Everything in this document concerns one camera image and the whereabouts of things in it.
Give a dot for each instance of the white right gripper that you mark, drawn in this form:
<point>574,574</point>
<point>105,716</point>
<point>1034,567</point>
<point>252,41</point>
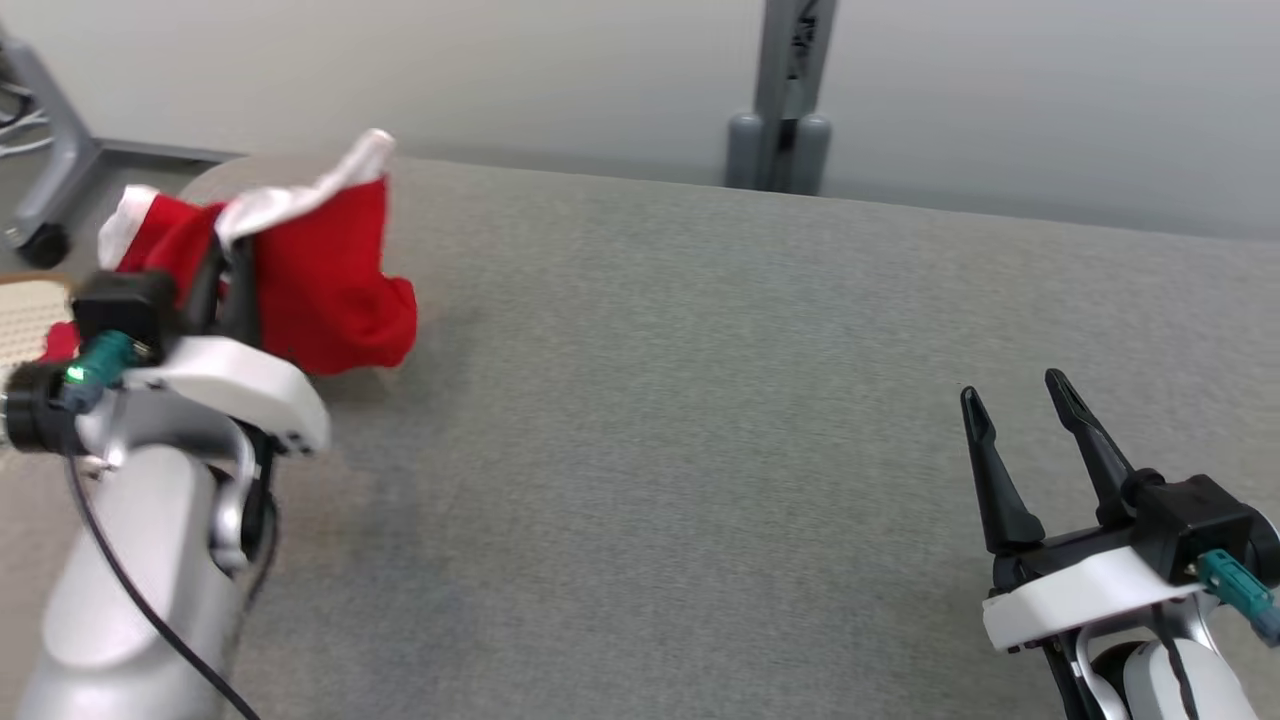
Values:
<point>1080,595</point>

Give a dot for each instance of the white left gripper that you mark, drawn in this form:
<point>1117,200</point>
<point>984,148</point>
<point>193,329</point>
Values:
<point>240,385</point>

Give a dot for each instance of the red shorts white waistband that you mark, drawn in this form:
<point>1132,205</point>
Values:
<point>330,280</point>

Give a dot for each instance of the white grey robot right arm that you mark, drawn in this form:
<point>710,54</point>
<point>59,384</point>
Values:
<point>1200,680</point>

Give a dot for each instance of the beige woven basket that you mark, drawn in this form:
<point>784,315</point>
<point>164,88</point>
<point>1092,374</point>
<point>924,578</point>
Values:
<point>30,320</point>

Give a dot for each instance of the grey partition leg with caster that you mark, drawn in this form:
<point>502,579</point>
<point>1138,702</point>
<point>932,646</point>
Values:
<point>60,150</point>

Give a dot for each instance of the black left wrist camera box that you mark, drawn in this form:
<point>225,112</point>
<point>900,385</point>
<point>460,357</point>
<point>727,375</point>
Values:
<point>120,305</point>

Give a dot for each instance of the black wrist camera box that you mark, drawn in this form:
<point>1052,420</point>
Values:
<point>120,305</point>
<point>1200,520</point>

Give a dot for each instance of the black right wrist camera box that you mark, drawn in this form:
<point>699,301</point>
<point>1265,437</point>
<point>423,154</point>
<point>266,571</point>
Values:
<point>1200,520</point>

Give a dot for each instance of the grey partition post round feet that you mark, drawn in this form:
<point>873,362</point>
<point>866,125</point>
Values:
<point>785,110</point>

